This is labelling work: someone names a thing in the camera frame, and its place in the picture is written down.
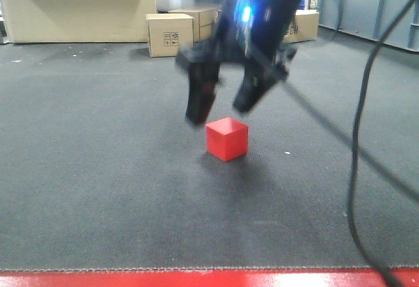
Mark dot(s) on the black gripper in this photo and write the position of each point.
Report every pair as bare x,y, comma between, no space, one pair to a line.
203,61

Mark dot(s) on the small cardboard box front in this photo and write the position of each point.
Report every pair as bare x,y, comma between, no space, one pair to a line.
167,33

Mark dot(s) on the cardboard box behind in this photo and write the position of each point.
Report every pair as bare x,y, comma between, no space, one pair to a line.
203,20

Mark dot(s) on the red table edge strip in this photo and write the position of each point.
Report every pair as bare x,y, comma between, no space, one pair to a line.
320,277

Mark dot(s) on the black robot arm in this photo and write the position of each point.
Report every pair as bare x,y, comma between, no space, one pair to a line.
249,33

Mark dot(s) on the grey metal cabinet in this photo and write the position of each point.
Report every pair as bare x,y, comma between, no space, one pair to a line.
370,5

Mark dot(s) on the large cardboard box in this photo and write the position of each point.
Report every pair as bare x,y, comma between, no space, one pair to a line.
76,21

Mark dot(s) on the red magnetic cube block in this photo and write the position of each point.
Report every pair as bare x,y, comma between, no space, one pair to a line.
227,138

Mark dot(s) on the cardboard box with lettering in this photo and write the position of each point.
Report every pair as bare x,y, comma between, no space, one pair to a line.
304,27

